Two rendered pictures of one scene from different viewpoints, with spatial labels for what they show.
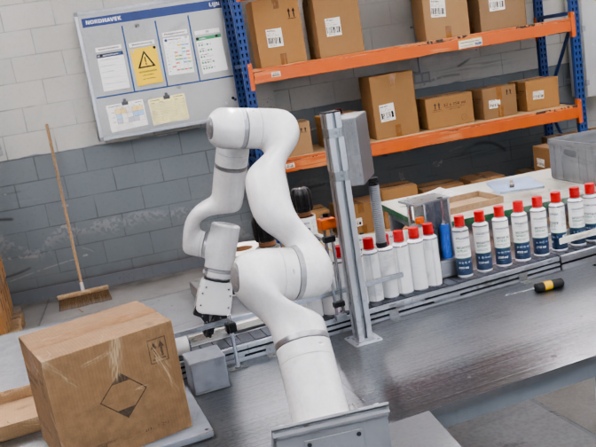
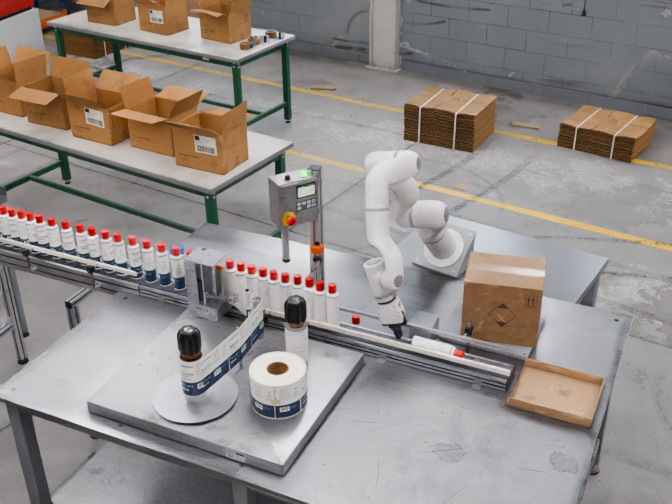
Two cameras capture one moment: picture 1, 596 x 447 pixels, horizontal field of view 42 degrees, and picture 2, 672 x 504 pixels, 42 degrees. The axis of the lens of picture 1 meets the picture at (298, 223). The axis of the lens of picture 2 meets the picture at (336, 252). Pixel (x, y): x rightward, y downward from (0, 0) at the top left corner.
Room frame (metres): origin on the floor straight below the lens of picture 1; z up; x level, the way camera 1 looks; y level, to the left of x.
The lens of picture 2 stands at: (4.34, 2.07, 2.91)
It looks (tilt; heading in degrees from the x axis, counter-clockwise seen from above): 30 degrees down; 223
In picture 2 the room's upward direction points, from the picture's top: 1 degrees counter-clockwise
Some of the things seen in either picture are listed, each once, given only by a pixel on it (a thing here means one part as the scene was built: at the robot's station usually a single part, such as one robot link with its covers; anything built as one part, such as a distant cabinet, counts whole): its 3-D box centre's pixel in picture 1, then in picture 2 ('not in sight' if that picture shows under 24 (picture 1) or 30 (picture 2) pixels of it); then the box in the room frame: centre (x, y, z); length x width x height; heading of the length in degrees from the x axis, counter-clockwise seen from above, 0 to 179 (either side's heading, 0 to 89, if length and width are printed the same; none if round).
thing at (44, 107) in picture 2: not in sight; (52, 94); (1.60, -3.05, 0.97); 0.44 x 0.38 x 0.37; 15
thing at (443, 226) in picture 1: (446, 246); not in sight; (2.43, -0.47, 0.98); 0.03 x 0.03 x 0.16
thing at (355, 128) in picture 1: (348, 148); (294, 198); (2.20, -0.18, 1.38); 0.17 x 0.10 x 0.19; 163
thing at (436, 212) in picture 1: (428, 237); (208, 283); (2.46, -0.42, 1.01); 0.14 x 0.13 x 0.26; 108
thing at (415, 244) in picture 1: (416, 258); (242, 283); (2.34, -0.35, 0.98); 0.05 x 0.05 x 0.20
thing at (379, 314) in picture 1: (329, 322); (312, 327); (2.24, -0.05, 0.85); 1.65 x 0.11 x 0.05; 108
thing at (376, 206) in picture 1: (377, 212); (285, 238); (2.20, -0.23, 1.18); 0.04 x 0.04 x 0.21
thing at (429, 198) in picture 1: (423, 199); (205, 256); (2.47, -0.42, 1.14); 0.14 x 0.11 x 0.01; 108
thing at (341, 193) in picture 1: (347, 229); (316, 242); (2.12, -0.13, 1.16); 0.04 x 0.04 x 0.67; 18
